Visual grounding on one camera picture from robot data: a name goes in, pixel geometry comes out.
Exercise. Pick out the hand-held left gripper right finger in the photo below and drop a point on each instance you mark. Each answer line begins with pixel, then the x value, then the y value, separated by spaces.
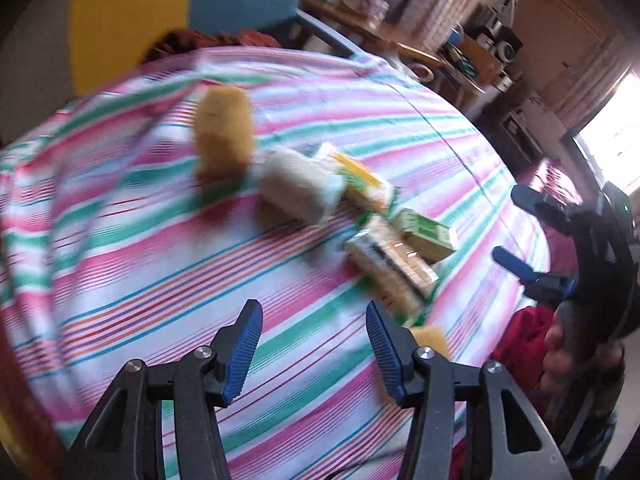
pixel 385 355

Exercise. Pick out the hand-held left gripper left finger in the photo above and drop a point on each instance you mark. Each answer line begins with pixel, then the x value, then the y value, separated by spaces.
pixel 245 350

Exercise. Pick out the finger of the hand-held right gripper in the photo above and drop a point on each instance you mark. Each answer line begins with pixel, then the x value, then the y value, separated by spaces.
pixel 520 267
pixel 532 200

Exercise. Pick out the yellow sponge cake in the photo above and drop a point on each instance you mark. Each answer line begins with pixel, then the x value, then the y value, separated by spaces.
pixel 427 337
pixel 225 130

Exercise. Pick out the green white cracker packet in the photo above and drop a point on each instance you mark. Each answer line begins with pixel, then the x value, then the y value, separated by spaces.
pixel 390 265

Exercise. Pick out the small green box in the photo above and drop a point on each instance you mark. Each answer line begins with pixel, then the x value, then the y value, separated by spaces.
pixel 425 235

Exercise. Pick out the yellow green cracker packet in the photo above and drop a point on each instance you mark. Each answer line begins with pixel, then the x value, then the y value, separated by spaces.
pixel 360 177

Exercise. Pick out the person's right hand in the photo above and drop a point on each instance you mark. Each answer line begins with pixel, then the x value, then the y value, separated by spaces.
pixel 557 360

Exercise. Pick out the magenta blanket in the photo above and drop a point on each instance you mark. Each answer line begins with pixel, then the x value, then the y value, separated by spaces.
pixel 545 175

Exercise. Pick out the red garment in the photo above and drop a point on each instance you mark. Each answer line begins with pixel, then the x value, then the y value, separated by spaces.
pixel 520 350

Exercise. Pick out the pink green striped bed sheet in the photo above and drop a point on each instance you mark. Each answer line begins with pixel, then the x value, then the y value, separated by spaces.
pixel 150 260

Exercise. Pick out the open wooden box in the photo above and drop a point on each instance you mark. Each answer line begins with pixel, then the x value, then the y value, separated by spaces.
pixel 480 57

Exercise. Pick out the grey radio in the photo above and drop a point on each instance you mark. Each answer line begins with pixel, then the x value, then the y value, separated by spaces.
pixel 500 35

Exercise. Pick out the white tape roll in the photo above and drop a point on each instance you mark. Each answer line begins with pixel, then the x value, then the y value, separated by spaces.
pixel 421 71

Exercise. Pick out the wooden desk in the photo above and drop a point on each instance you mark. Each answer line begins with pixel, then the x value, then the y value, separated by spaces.
pixel 360 20

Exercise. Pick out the dark red cloth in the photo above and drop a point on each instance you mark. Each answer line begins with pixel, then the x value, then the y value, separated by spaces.
pixel 185 40

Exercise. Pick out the grey yellow blue chair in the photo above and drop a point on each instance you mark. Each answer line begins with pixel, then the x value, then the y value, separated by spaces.
pixel 125 10

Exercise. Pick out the grey metal bed rail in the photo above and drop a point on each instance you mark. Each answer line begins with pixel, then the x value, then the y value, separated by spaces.
pixel 330 32

